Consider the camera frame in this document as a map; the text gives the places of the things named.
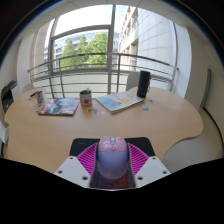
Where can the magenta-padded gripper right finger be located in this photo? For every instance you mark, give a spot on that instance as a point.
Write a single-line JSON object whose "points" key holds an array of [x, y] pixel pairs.
{"points": [[151, 170]]}

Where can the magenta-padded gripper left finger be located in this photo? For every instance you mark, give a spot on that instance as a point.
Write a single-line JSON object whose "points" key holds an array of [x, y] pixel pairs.
{"points": [[73, 170]]}

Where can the pink and lilac computer mouse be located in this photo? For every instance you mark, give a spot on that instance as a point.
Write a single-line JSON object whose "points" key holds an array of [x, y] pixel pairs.
{"points": [[112, 156]]}

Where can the black mouse pad, red-blue print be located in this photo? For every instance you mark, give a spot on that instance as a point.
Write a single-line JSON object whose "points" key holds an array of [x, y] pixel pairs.
{"points": [[80, 145]]}

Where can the red and dark magazine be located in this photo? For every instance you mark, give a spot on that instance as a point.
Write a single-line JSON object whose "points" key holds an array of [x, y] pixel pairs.
{"points": [[60, 106]]}

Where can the white pot with small plant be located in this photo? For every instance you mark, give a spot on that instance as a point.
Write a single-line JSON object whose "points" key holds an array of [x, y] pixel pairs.
{"points": [[85, 99]]}

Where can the light blue open booklet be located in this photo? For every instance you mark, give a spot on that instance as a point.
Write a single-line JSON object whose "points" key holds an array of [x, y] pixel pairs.
{"points": [[118, 101]]}

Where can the small printed can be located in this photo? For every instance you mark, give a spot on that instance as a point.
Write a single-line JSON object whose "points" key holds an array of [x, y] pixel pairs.
{"points": [[40, 97]]}

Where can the white chair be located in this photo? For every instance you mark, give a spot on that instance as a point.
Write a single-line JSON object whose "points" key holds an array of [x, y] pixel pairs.
{"points": [[27, 88], [3, 131], [132, 81]]}

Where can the dark blue pen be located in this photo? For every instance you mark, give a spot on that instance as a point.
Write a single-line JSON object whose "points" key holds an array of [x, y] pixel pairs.
{"points": [[33, 94]]}

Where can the black cylindrical speaker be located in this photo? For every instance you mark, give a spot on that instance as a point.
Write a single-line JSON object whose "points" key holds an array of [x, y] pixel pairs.
{"points": [[143, 84]]}

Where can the grey door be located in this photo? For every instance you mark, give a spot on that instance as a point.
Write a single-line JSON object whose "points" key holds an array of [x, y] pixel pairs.
{"points": [[206, 88]]}

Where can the black printer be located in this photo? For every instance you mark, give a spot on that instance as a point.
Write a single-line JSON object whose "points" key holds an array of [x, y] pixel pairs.
{"points": [[8, 95]]}

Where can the metal balcony railing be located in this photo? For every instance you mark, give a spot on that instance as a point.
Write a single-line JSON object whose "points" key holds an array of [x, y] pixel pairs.
{"points": [[83, 56]]}

